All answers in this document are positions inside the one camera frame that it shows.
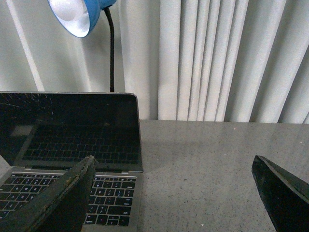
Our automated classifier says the grey laptop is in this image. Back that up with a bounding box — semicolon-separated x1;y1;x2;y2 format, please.
0;92;143;232

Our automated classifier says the blue desk lamp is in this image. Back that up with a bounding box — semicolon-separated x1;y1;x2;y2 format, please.
48;0;116;92

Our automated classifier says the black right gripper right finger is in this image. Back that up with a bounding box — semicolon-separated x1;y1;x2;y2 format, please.
252;156;309;232

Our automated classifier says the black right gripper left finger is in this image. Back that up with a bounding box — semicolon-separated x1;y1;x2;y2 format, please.
0;156;96;232

